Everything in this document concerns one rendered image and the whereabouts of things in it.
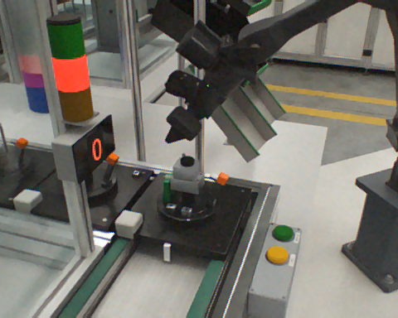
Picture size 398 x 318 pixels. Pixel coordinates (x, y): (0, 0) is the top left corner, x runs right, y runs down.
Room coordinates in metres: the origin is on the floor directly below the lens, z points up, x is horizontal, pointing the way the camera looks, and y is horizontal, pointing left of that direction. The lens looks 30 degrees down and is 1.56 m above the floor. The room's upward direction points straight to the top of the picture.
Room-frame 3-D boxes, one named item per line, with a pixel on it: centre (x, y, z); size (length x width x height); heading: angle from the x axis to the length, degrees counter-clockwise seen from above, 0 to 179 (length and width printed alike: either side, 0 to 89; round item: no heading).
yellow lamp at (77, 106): (0.66, 0.20, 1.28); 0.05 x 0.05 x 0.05
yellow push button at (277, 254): (0.65, -0.15, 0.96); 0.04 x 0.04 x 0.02
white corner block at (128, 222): (0.74, 0.15, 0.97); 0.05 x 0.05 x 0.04; 72
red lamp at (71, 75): (0.66, 0.20, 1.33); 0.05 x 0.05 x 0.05
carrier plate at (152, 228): (0.80, 0.03, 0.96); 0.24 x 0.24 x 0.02; 72
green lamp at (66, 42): (0.66, 0.20, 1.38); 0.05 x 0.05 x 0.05
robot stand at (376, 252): (0.74, -0.42, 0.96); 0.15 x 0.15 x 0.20; 24
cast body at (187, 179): (0.80, 0.04, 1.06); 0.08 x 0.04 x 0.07; 72
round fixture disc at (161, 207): (0.80, 0.03, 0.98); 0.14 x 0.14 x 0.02
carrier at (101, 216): (0.88, 0.27, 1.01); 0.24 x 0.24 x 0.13; 72
